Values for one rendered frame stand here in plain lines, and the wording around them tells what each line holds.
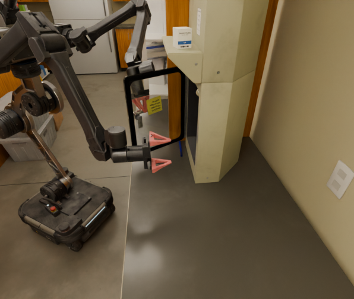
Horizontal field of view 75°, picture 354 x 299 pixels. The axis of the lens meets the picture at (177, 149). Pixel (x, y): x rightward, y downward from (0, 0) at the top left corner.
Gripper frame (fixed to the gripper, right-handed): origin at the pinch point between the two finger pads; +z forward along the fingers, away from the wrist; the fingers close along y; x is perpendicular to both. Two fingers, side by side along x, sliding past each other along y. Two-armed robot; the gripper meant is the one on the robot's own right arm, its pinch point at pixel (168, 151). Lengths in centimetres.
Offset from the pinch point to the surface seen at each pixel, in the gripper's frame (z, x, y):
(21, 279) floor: -104, 23, -120
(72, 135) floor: -118, 218, -120
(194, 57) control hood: 9.5, 8.9, 29.9
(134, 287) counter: -13.5, -33.5, -25.5
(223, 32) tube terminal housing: 18.2, 8.9, 37.0
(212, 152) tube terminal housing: 18.9, 8.7, -8.1
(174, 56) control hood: 3.2, 8.9, 30.6
